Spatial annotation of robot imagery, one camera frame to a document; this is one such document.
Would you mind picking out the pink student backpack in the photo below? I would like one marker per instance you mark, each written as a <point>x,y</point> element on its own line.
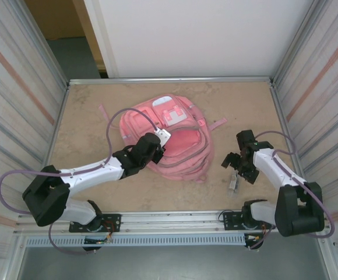
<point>183,146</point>

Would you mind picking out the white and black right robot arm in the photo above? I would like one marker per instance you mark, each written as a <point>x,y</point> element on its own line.
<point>274,169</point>

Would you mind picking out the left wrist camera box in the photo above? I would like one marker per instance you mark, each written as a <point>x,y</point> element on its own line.
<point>162,135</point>

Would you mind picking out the aluminium side rail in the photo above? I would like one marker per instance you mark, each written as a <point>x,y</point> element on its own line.
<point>283,116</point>

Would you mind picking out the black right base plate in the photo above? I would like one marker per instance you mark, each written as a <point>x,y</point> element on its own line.
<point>230,221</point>

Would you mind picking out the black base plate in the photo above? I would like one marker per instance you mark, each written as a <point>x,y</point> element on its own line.
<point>113,223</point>
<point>230,221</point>

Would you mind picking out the aluminium table edge rail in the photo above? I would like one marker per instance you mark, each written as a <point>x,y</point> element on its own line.
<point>230,78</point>

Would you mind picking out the aluminium mounting rail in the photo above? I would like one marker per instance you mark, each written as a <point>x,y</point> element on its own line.
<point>172,217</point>

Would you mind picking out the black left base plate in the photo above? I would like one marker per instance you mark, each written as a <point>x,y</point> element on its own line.
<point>113,223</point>

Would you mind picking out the white door frame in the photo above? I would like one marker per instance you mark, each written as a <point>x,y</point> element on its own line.
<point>99,38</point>

